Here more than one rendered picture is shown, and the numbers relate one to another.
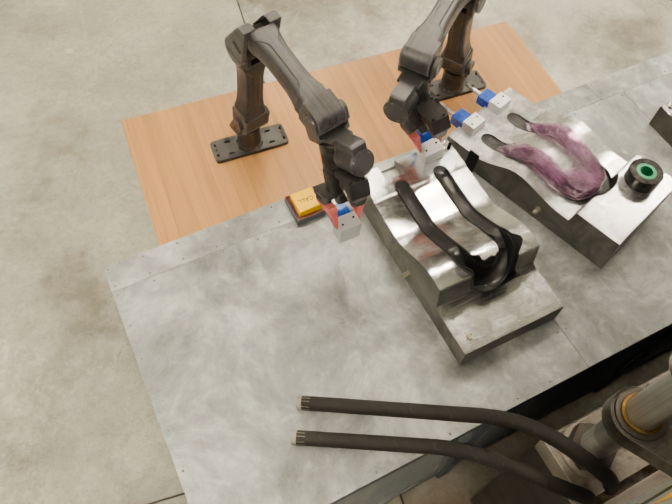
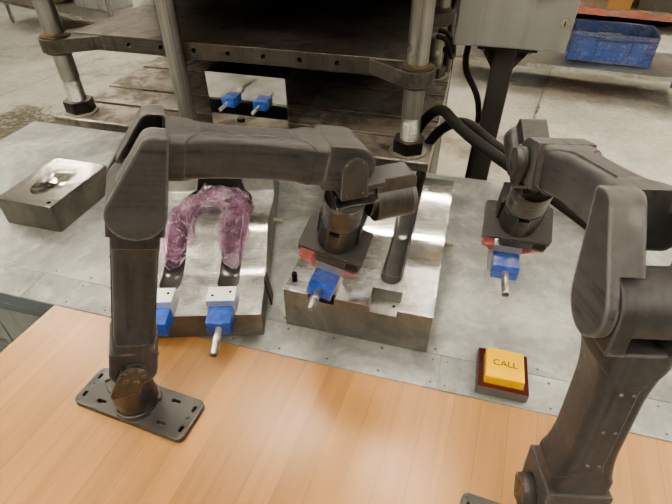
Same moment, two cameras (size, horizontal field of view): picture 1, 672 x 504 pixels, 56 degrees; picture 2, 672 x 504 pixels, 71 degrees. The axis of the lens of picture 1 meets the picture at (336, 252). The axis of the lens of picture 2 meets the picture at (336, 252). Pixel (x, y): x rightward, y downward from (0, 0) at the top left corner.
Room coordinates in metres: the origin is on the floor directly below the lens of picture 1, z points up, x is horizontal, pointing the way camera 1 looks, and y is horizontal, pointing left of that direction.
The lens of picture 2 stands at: (1.43, 0.23, 1.46)
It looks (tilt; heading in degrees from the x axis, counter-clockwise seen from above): 39 degrees down; 225
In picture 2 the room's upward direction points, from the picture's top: straight up
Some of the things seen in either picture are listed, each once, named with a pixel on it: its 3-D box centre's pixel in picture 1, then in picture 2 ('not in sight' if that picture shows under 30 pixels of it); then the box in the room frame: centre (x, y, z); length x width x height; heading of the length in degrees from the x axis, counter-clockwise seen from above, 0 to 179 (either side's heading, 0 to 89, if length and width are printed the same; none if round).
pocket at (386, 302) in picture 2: (389, 174); (384, 306); (0.97, -0.12, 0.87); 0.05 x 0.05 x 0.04; 30
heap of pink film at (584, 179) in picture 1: (558, 154); (210, 214); (1.05, -0.53, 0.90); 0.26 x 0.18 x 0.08; 47
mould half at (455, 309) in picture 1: (455, 239); (382, 228); (0.80, -0.27, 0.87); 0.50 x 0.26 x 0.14; 30
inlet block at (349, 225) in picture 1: (337, 210); (504, 269); (0.81, 0.00, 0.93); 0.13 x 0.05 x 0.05; 30
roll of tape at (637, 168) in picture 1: (643, 175); not in sight; (0.97, -0.72, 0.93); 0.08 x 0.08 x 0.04
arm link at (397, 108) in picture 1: (410, 85); (371, 180); (1.01, -0.13, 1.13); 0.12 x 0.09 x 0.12; 154
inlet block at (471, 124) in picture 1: (458, 117); (219, 324); (1.19, -0.30, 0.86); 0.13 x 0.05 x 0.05; 47
